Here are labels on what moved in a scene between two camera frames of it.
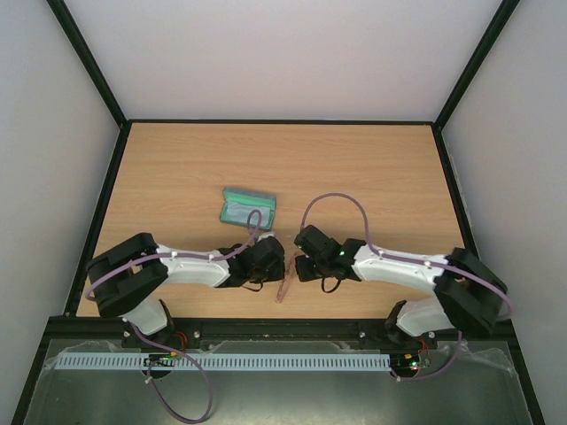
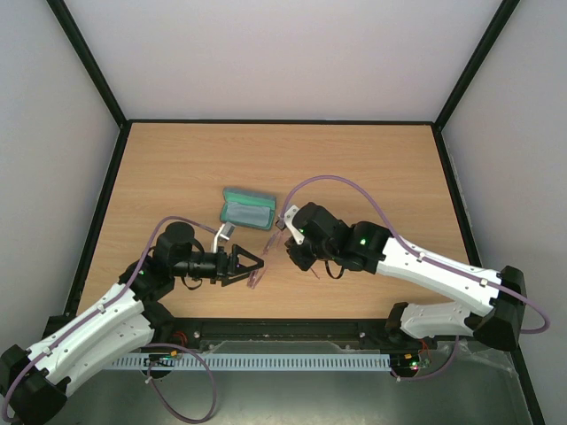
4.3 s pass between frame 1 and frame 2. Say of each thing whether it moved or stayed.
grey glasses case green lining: stayed
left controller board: stayed
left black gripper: moved
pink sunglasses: moved
